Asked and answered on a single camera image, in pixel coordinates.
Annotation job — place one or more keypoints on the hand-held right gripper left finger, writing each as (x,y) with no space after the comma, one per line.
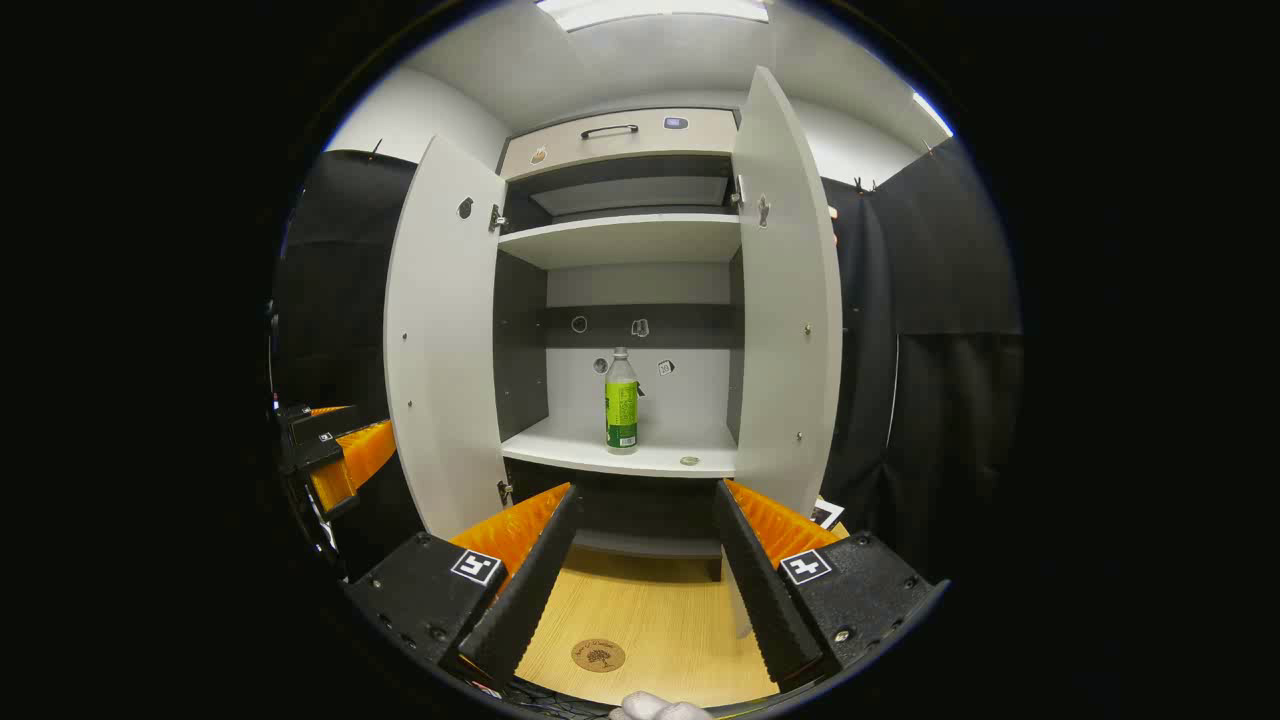
(530,590)

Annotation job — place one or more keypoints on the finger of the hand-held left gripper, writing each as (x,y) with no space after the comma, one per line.
(295,413)
(355,460)

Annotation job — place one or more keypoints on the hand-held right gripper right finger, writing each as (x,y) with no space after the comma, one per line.
(765,600)

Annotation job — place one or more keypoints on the round cork coaster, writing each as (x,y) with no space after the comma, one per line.
(598,656)

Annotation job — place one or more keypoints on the grey cabinet door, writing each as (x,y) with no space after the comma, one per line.
(790,300)
(445,340)

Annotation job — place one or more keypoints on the clear bottle with green label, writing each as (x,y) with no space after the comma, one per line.
(621,410)

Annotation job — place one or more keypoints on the grey cabinet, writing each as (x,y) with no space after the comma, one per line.
(620,240)

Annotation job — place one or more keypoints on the grey cabinet drawer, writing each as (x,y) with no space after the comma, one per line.
(620,150)

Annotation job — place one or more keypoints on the black backdrop cloth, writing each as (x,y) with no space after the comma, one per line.
(950,350)

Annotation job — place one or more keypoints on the large ceiling light panel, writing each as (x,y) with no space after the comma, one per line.
(650,10)

